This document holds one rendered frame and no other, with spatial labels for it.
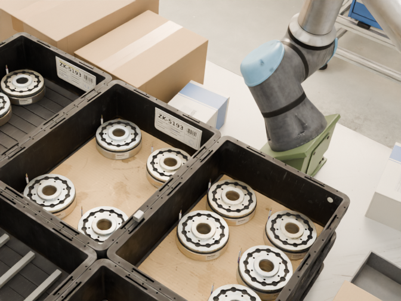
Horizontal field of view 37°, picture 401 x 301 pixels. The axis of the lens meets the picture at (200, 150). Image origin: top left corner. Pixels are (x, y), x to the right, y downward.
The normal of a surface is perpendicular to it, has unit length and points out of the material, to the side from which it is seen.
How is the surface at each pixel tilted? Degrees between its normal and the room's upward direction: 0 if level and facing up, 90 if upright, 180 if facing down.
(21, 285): 0
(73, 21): 0
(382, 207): 90
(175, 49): 0
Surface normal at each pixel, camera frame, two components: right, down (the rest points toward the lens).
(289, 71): 0.57, -0.04
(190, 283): 0.09, -0.72
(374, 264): -0.60, 0.51
